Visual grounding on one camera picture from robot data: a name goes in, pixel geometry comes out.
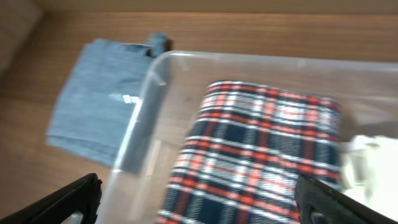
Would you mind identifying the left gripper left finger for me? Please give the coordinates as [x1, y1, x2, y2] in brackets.
[1, 173, 102, 224]

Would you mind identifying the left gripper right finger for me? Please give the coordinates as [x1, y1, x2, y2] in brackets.
[294, 175, 397, 224]

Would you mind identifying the cream cloth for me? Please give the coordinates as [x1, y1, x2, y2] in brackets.
[340, 135, 397, 221]

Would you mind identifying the blue denim cloth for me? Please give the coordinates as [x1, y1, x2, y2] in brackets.
[47, 32, 169, 166]

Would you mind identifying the red plaid cloth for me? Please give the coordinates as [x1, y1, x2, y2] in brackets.
[157, 80, 340, 223]

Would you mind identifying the clear plastic storage bin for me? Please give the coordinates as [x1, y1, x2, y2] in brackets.
[97, 50, 397, 223]

